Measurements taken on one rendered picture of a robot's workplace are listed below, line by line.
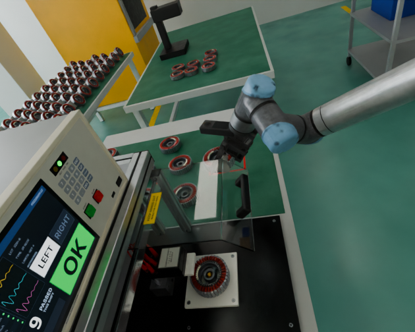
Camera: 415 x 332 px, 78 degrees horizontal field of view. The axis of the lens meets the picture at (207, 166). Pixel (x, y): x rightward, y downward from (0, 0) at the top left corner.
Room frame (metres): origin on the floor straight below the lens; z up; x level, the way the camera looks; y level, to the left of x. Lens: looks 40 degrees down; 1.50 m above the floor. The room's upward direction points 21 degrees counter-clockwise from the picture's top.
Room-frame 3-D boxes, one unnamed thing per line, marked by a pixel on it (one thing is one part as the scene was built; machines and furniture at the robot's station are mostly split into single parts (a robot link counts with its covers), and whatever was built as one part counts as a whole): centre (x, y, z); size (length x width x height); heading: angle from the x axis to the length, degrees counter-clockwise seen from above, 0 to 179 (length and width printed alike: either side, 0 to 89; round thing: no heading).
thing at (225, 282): (0.37, 0.11, 0.80); 0.11 x 0.11 x 0.04
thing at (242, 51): (2.59, -0.37, 0.37); 1.85 x 1.10 x 0.75; 163
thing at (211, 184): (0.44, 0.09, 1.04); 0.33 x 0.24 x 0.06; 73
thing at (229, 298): (0.37, 0.11, 0.78); 0.15 x 0.15 x 0.01; 73
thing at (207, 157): (0.69, -0.05, 0.92); 0.11 x 0.11 x 0.04
